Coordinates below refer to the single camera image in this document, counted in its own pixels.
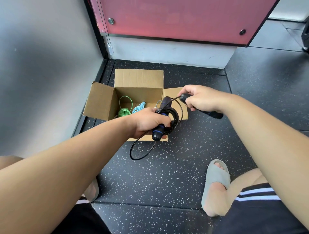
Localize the person's right hand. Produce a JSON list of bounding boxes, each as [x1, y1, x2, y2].
[[177, 84, 236, 114]]

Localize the person's left hand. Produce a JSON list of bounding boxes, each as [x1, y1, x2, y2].
[[130, 107, 172, 140]]

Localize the light blue jump rope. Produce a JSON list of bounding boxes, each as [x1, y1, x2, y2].
[[132, 101, 147, 114]]

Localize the black jump rope blue-striped handles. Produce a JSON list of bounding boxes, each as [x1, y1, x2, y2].
[[129, 93, 224, 161]]

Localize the green jump rope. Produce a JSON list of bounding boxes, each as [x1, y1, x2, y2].
[[114, 95, 134, 119]]

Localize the brown cardboard box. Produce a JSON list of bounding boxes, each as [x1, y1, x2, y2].
[[83, 68, 189, 142]]

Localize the person's right forearm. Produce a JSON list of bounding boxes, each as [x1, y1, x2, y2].
[[221, 94, 309, 231]]

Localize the person's left forearm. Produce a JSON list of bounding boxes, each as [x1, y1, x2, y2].
[[0, 115, 137, 234]]

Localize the grey right slipper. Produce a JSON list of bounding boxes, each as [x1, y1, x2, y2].
[[201, 159, 231, 217]]

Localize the pink glass panel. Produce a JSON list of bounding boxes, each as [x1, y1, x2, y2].
[[89, 0, 280, 48]]

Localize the black gym equipment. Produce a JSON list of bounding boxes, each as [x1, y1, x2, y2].
[[301, 23, 309, 52]]

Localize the black white-striped shorts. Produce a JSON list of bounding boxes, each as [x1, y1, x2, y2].
[[52, 183, 308, 234]]

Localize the thin blind pull cord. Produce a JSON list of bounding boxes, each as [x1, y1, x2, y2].
[[96, 0, 114, 56]]

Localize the black wall edge trim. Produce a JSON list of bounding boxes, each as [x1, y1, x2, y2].
[[72, 0, 108, 138]]

